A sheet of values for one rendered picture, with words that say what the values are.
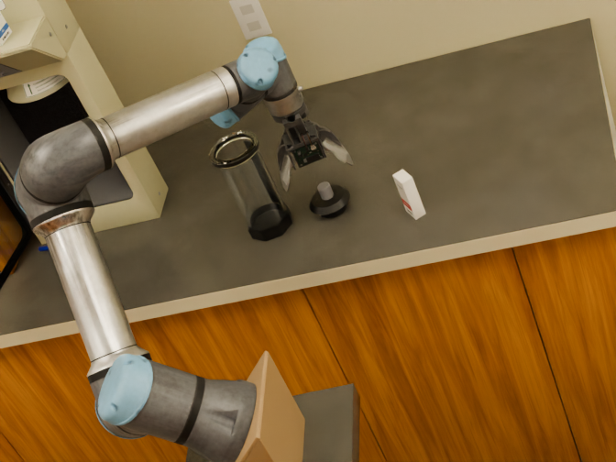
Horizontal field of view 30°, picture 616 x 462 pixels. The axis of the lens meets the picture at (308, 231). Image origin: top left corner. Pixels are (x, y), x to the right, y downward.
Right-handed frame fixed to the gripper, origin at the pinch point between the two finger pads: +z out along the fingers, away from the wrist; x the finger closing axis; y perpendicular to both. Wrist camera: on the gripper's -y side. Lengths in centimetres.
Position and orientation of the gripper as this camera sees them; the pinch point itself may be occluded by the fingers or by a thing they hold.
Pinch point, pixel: (319, 176)
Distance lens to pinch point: 244.6
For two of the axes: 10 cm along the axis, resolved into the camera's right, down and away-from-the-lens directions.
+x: 9.3, -3.7, -0.8
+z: 3.4, 7.3, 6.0
